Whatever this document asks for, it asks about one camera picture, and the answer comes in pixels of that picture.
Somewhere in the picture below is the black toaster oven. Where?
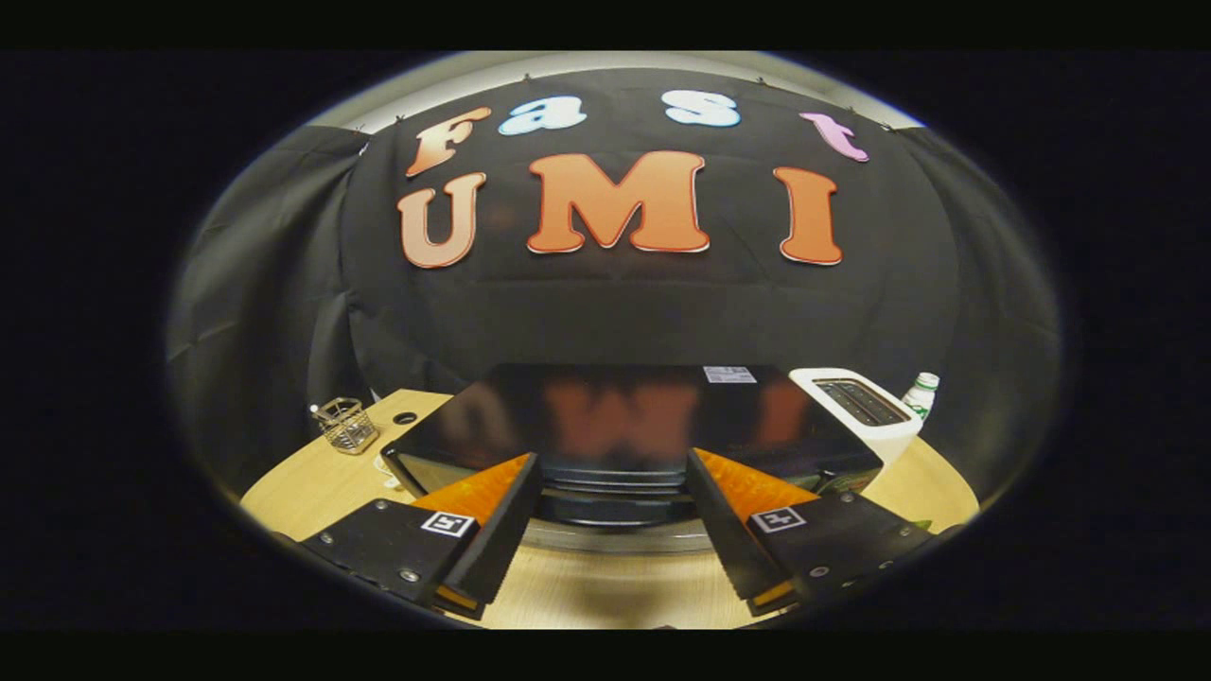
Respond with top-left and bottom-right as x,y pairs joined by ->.
378,364 -> 886,554

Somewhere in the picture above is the wire mesh basket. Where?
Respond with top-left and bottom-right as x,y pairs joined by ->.
310,397 -> 381,456

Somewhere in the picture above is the black backdrop cloth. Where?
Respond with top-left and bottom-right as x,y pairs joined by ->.
166,66 -> 1065,502

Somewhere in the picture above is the white bottle with green label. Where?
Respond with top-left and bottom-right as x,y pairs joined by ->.
901,372 -> 941,422

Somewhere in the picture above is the white pop-up toaster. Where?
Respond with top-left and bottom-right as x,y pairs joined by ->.
788,367 -> 923,466

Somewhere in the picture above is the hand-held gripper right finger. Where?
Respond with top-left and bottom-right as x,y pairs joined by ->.
683,447 -> 966,618

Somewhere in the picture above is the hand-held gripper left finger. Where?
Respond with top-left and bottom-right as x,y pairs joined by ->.
274,452 -> 545,620

